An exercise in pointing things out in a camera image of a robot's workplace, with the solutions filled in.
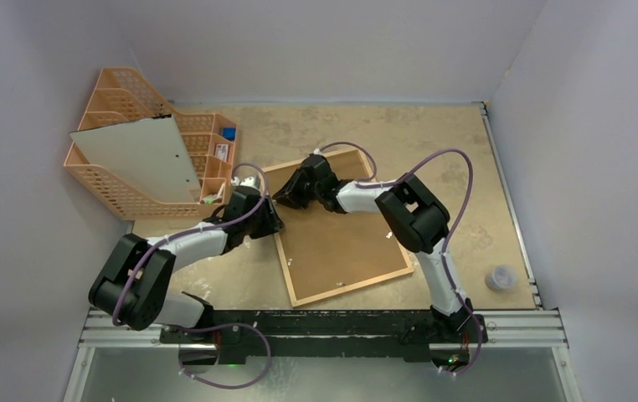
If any wooden picture frame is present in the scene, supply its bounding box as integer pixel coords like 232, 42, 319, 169
260, 147, 415, 308

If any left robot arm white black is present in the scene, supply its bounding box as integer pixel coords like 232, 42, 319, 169
88, 185, 284, 343

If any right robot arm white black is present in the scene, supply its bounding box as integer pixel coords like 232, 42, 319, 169
272, 153, 483, 341

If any red white small box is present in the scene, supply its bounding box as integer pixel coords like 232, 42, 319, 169
214, 143, 230, 162

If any blue small item in organizer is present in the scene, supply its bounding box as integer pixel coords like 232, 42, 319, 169
221, 126, 237, 141

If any white board in organizer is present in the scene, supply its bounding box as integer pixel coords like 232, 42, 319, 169
69, 115, 201, 203

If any orange plastic file organizer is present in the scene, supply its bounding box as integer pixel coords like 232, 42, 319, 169
64, 67, 239, 220

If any small clear plastic cup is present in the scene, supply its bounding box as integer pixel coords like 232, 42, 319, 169
484, 265, 518, 292

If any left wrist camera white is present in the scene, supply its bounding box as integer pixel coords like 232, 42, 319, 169
231, 174, 261, 191

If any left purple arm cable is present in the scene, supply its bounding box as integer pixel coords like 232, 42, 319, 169
111, 162, 270, 327

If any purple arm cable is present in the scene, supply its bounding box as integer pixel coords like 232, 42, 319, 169
316, 141, 486, 345
111, 162, 270, 327

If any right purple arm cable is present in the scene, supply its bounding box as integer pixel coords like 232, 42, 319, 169
316, 141, 486, 345

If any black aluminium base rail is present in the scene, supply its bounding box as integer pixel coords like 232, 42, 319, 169
80, 310, 568, 365

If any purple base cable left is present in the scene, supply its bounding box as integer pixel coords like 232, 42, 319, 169
178, 322, 272, 390

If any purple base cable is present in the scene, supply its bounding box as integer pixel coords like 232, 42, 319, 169
178, 322, 272, 390
435, 327, 489, 379

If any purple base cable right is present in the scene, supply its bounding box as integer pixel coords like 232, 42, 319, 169
435, 327, 489, 379

